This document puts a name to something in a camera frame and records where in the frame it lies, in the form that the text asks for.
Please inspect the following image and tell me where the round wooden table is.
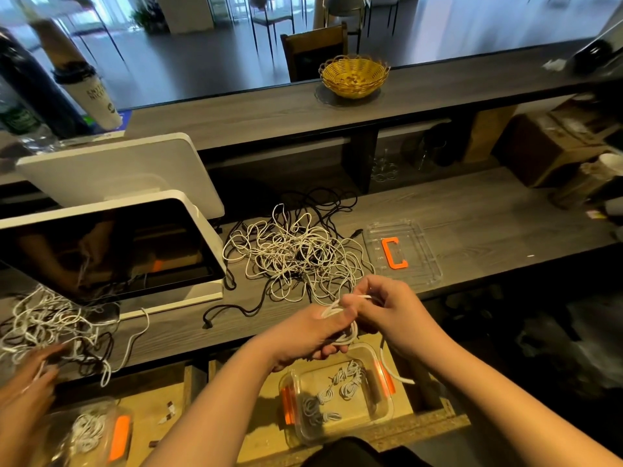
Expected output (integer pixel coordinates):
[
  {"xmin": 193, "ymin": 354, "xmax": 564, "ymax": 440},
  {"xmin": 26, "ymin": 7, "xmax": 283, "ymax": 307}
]
[{"xmin": 19, "ymin": 0, "xmax": 103, "ymax": 69}]

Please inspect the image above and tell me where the black device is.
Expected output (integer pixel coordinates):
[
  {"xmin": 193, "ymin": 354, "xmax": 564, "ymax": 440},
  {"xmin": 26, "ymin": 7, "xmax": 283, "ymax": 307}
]
[{"xmin": 569, "ymin": 19, "xmax": 623, "ymax": 76}]

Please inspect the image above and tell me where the white paper coffee cup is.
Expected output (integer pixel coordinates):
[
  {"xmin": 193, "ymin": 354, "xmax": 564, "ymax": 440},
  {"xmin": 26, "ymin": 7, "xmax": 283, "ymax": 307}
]
[{"xmin": 53, "ymin": 60, "xmax": 125, "ymax": 132}]

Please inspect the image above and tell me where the black thermos bottle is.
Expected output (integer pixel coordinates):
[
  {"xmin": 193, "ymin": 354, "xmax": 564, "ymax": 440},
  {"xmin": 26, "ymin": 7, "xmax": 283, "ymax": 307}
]
[{"xmin": 0, "ymin": 29, "xmax": 93, "ymax": 142}]

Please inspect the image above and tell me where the person's left forearm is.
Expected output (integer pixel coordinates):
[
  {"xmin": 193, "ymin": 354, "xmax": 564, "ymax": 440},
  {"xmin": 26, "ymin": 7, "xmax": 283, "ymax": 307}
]
[{"xmin": 141, "ymin": 340, "xmax": 278, "ymax": 467}]

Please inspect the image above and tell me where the pile of white containers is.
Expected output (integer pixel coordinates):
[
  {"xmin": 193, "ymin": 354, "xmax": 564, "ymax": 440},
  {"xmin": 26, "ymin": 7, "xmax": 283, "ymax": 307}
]
[{"xmin": 438, "ymin": 287, "xmax": 507, "ymax": 327}]

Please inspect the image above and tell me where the clear plastic water bottle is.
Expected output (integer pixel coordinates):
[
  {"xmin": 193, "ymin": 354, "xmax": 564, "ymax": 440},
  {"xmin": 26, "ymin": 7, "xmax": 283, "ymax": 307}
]
[{"xmin": 0, "ymin": 77, "xmax": 55, "ymax": 152}]

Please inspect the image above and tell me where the black metal chair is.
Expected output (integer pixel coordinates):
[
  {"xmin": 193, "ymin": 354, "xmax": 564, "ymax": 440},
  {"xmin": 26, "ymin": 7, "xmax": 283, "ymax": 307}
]
[
  {"xmin": 326, "ymin": 0, "xmax": 369, "ymax": 45},
  {"xmin": 248, "ymin": 0, "xmax": 295, "ymax": 54}
]

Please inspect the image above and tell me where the yellow woven basket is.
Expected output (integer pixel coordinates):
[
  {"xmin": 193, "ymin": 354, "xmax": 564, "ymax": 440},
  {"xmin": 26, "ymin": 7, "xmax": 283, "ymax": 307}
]
[{"xmin": 318, "ymin": 54, "xmax": 391, "ymax": 101}]

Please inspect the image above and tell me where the clear container drawer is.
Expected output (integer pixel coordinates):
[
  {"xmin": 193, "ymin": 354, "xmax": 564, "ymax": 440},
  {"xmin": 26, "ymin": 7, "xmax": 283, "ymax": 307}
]
[
  {"xmin": 34, "ymin": 398, "xmax": 134, "ymax": 467},
  {"xmin": 277, "ymin": 343, "xmax": 397, "ymax": 444}
]

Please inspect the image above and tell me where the brown wooden chair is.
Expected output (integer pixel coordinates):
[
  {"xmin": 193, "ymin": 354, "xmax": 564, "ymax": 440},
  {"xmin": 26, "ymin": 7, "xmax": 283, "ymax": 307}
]
[{"xmin": 280, "ymin": 24, "xmax": 348, "ymax": 84}]

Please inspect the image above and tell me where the person's left hand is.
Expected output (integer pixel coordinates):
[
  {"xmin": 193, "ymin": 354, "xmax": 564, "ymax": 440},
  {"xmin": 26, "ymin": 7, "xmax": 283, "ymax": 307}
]
[{"xmin": 248, "ymin": 302, "xmax": 361, "ymax": 374}]

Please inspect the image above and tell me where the black cable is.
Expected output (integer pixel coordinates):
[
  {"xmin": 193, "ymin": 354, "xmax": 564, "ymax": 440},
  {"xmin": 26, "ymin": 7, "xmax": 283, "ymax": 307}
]
[{"xmin": 202, "ymin": 287, "xmax": 270, "ymax": 329}]

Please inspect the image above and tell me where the person's right hand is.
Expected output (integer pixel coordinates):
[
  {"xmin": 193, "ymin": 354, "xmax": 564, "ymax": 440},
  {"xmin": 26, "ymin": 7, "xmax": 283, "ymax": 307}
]
[{"xmin": 341, "ymin": 275, "xmax": 449, "ymax": 364}]

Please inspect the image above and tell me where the grey wooden bar counter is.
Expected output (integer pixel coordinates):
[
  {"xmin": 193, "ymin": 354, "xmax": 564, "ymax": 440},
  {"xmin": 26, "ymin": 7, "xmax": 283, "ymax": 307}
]
[{"xmin": 0, "ymin": 38, "xmax": 623, "ymax": 186}]

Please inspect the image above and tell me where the white touchscreen monitor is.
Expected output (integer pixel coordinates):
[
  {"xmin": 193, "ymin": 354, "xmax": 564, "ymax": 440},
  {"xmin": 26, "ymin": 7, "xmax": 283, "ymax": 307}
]
[{"xmin": 0, "ymin": 189, "xmax": 227, "ymax": 322}]

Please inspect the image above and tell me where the clear lid orange handle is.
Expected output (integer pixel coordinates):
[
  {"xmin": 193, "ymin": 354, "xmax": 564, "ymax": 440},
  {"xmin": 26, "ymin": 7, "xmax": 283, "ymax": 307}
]
[{"xmin": 362, "ymin": 221, "xmax": 444, "ymax": 293}]

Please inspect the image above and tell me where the white customer display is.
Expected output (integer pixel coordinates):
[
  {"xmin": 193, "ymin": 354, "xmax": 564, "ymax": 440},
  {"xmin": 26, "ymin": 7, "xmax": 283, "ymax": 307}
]
[{"xmin": 16, "ymin": 132, "xmax": 225, "ymax": 220}]

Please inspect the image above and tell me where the wooden drawer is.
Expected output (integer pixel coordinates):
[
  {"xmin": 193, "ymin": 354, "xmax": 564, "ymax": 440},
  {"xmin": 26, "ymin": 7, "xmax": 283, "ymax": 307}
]
[
  {"xmin": 206, "ymin": 330, "xmax": 473, "ymax": 467},
  {"xmin": 29, "ymin": 363, "xmax": 208, "ymax": 467}
]

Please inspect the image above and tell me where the bundle of black cables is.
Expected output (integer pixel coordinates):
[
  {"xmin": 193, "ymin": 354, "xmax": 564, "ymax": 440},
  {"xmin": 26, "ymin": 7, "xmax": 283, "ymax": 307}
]
[{"xmin": 282, "ymin": 187, "xmax": 362, "ymax": 239}]

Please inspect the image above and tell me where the person's right forearm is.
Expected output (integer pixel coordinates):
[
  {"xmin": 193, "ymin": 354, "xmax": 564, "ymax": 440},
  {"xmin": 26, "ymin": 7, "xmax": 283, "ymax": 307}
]
[{"xmin": 413, "ymin": 330, "xmax": 619, "ymax": 467}]

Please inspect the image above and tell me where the green potted plant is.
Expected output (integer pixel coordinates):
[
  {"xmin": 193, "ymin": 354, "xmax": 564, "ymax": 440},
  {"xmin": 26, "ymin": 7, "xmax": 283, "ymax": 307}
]
[{"xmin": 131, "ymin": 0, "xmax": 169, "ymax": 33}]

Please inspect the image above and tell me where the flat cardboard sheet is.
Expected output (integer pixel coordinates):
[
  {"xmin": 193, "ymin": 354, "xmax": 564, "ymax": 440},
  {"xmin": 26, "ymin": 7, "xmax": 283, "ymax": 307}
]
[{"xmin": 462, "ymin": 104, "xmax": 517, "ymax": 163}]

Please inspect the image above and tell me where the brown cardboard box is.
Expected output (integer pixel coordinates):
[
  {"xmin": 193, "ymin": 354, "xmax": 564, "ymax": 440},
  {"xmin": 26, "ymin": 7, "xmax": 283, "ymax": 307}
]
[{"xmin": 501, "ymin": 110, "xmax": 609, "ymax": 189}]

